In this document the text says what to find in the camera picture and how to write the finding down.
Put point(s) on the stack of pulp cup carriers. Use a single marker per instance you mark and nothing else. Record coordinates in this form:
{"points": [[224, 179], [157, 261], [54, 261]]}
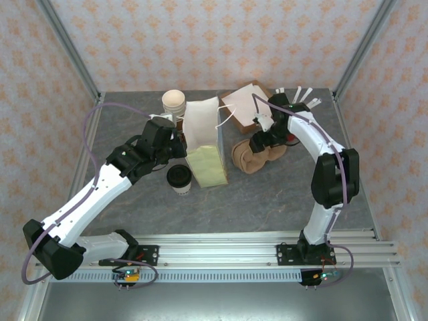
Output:
{"points": [[247, 160]]}

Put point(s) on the black plastic cup lid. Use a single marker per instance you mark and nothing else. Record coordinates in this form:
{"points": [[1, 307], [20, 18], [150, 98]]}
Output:
{"points": [[179, 175]]}

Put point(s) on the pale yellow paper bag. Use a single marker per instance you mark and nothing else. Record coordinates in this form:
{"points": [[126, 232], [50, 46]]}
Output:
{"points": [[207, 167]]}

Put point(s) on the white printed paper cup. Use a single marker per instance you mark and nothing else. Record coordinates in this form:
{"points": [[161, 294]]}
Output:
{"points": [[183, 191]]}

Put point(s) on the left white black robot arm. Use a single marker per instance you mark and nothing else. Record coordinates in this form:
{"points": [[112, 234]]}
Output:
{"points": [[83, 204]]}

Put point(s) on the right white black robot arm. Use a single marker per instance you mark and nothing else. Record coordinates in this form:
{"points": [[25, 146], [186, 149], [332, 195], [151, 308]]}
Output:
{"points": [[311, 133]]}

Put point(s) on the brown cardboard box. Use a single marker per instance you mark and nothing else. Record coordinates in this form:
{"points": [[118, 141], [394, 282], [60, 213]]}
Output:
{"points": [[245, 127]]}

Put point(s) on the stack of paper cups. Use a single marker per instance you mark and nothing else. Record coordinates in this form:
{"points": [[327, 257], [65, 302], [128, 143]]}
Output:
{"points": [[173, 98]]}

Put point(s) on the white paper napkins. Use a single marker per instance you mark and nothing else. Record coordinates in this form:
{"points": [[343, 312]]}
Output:
{"points": [[244, 97]]}

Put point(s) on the small circuit board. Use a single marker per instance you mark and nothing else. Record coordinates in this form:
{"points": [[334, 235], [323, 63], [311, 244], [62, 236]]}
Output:
{"points": [[326, 275], [128, 275]]}

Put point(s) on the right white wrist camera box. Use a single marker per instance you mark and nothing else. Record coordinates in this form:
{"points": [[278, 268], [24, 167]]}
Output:
{"points": [[262, 122]]}

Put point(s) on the aluminium side rail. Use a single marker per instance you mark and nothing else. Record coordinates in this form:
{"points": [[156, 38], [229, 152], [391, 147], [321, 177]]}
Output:
{"points": [[90, 133], [364, 200]]}

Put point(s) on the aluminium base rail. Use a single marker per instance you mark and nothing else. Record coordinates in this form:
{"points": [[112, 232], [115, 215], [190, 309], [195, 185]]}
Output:
{"points": [[217, 254]]}

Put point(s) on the aluminium frame post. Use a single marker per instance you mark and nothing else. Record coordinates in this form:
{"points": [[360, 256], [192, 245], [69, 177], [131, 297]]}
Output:
{"points": [[67, 43], [364, 43]]}

